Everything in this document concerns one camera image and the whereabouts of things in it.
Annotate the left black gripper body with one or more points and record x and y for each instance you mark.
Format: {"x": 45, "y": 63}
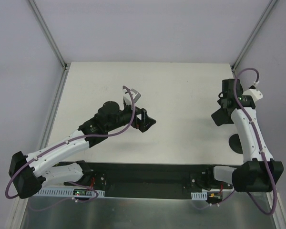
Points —
{"x": 143, "y": 120}

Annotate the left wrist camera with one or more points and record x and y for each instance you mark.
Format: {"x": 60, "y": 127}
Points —
{"x": 130, "y": 96}

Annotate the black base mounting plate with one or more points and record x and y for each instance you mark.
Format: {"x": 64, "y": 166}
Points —
{"x": 160, "y": 181}

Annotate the right aluminium frame post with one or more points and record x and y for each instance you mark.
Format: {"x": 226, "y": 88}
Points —
{"x": 254, "y": 33}

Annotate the left white cable duct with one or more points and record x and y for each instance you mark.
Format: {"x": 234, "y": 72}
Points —
{"x": 69, "y": 192}

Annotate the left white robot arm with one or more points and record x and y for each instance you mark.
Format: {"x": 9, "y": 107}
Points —
{"x": 29, "y": 173}

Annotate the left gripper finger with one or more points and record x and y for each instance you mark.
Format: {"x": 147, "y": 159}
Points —
{"x": 144, "y": 119}
{"x": 149, "y": 122}

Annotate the black round-base phone stand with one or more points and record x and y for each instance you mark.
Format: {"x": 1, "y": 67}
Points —
{"x": 235, "y": 144}

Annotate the aluminium frame post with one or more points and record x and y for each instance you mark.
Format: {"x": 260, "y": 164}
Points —
{"x": 47, "y": 33}
{"x": 254, "y": 33}

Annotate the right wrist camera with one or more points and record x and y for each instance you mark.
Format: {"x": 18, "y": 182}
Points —
{"x": 253, "y": 92}

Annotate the right white cable duct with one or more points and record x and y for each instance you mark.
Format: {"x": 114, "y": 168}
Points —
{"x": 199, "y": 196}

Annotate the left aluminium frame post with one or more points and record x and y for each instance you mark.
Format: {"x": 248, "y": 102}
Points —
{"x": 47, "y": 33}

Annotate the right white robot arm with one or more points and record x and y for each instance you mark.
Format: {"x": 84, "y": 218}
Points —
{"x": 259, "y": 172}

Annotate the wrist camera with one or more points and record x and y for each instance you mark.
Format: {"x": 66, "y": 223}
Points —
{"x": 253, "y": 92}
{"x": 130, "y": 96}

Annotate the white cable duct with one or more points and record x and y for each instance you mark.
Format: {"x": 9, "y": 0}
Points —
{"x": 69, "y": 192}
{"x": 199, "y": 196}

